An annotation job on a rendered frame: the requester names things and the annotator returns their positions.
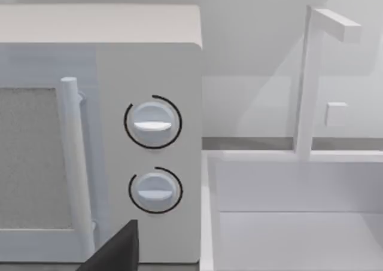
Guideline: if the microwave door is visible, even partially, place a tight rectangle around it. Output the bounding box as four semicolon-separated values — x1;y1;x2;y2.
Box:
0;42;106;265

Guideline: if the pale microwave oven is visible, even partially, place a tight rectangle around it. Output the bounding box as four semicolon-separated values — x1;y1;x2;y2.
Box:
0;4;203;266

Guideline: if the tall white tap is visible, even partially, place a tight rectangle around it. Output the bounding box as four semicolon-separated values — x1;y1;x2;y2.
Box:
294;4;362;162

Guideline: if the white microwave door handle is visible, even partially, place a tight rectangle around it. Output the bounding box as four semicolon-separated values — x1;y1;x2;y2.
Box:
60;77;96;254

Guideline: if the white sink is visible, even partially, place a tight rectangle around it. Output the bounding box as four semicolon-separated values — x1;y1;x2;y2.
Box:
199;148;383;271

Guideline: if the white microwave knob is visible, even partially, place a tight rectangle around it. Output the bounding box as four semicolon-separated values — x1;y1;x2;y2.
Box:
130;101;175;144
133;173;175;209

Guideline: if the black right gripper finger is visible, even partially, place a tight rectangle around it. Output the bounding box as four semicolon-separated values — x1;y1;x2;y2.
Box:
75;219;140;271

